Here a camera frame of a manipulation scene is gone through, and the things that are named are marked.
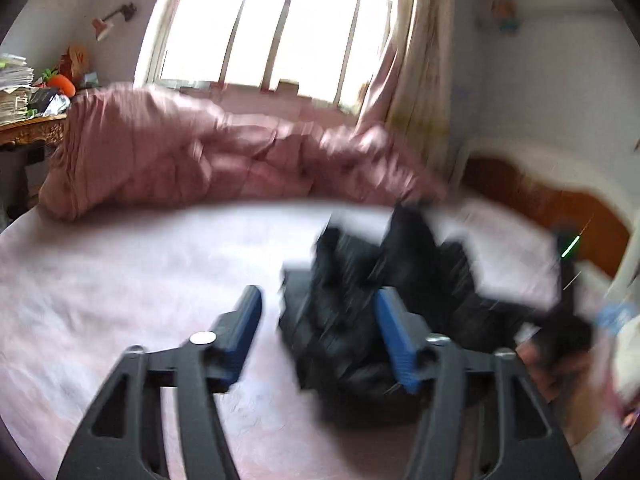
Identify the pink quilt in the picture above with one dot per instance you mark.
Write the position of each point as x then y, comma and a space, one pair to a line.
175, 160

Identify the pink wall lamp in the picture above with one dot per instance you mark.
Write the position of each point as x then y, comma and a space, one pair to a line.
107, 25

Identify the stack of papers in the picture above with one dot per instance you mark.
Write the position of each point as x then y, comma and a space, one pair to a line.
14, 90

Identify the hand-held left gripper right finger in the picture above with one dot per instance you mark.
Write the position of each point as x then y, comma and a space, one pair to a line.
395, 337

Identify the colourful wall sticker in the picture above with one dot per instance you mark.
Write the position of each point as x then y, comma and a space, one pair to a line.
504, 14

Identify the window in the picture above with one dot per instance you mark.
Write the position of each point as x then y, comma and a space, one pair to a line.
270, 25

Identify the carved wooden desk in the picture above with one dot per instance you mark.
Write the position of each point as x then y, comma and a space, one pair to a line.
35, 132

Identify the shiny plastic bag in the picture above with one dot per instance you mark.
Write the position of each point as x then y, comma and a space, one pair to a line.
52, 102

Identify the wooden headboard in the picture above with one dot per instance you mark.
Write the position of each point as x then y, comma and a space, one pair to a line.
550, 200

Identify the person's right hand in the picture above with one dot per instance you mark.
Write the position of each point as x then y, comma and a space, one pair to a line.
542, 372

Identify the small box on windowsill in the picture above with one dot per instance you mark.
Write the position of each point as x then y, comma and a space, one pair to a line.
288, 86

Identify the pink patterned curtain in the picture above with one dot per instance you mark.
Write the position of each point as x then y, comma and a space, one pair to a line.
415, 60

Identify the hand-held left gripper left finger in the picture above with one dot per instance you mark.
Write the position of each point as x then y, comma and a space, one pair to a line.
245, 332

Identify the brown plush toy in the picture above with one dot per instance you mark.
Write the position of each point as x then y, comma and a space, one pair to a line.
75, 60

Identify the orange carrot plush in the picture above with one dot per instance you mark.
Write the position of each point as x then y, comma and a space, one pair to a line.
62, 84

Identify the black puffer jacket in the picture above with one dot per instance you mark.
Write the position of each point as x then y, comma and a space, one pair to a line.
345, 320

